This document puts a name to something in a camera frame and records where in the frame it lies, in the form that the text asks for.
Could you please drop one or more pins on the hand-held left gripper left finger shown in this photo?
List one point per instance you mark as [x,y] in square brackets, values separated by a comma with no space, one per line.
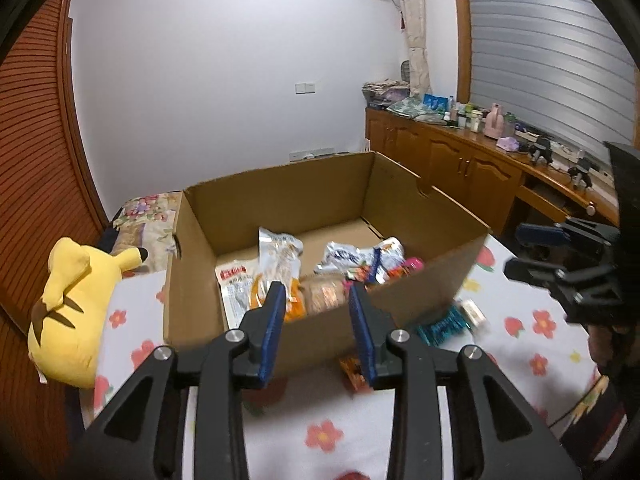
[272,330]

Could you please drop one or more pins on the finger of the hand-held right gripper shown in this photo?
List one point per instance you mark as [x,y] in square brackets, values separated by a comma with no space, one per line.
[535,272]
[542,234]

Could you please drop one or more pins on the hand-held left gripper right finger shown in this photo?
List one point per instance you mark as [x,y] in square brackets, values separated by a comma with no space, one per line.
[361,330]

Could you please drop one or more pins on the small orange brown snack packet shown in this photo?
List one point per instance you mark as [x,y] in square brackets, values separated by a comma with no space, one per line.
[352,370]

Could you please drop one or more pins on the beige biscuit packet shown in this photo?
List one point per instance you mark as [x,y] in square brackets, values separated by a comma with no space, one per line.
[325,296]

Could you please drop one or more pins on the white red label snack packet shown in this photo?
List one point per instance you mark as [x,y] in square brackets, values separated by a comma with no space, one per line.
[235,290]

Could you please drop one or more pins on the purple blue snack packet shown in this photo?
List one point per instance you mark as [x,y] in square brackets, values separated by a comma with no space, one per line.
[387,260]

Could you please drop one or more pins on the white orange snack packet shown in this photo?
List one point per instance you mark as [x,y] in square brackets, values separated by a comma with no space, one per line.
[280,255]

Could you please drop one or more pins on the pink drumstick snack packet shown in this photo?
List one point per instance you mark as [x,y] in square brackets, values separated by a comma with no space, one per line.
[412,265]

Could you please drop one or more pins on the brown cardboard box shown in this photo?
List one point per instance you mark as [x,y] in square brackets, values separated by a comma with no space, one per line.
[280,200]

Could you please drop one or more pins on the person's right hand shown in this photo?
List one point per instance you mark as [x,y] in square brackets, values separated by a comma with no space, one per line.
[600,347]

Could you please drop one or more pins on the black gripper stand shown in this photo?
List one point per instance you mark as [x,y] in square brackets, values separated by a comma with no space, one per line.
[581,172]
[541,152]

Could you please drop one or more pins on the small white snack packet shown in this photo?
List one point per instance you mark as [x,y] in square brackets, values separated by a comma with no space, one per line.
[472,314]

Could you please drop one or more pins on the teal snack packet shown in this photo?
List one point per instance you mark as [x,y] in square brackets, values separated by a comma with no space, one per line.
[442,327]

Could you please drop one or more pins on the floral strawberry bedsheet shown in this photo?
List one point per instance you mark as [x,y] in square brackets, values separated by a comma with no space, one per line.
[310,410]

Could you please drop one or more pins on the purple pouch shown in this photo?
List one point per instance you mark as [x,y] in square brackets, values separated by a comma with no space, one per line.
[507,144]

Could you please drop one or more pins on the wooden cabinet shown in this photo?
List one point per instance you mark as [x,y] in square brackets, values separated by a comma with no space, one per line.
[450,160]

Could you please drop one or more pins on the pink bottle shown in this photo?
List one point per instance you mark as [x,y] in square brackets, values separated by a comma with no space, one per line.
[494,122]

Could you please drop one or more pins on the floral pillow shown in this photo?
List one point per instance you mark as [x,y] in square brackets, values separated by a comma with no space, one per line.
[145,225]

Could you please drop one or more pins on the blue box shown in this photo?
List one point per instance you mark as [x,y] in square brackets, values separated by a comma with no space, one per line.
[435,101]

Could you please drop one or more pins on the green patterned cloth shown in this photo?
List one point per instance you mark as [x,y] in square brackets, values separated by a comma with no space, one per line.
[410,107]

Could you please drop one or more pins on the grey window blind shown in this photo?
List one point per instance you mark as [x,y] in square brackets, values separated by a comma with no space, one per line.
[545,50]

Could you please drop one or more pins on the yellow plush toy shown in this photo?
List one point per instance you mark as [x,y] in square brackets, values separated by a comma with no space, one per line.
[70,320]

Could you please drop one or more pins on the stack of papers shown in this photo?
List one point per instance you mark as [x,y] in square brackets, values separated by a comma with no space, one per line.
[385,92]

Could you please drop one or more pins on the small grey fan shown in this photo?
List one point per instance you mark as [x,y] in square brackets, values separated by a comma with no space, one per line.
[406,70]

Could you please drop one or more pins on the cream patterned curtain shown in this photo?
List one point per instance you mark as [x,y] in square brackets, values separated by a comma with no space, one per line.
[415,25]

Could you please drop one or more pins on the wooden louvered wardrobe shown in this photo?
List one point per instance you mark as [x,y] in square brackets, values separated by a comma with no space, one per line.
[35,185]

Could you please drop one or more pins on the white wall socket strip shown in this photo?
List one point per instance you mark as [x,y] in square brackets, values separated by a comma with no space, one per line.
[310,153]

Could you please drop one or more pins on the white wall switch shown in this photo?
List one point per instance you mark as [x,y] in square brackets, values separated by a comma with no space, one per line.
[305,87]

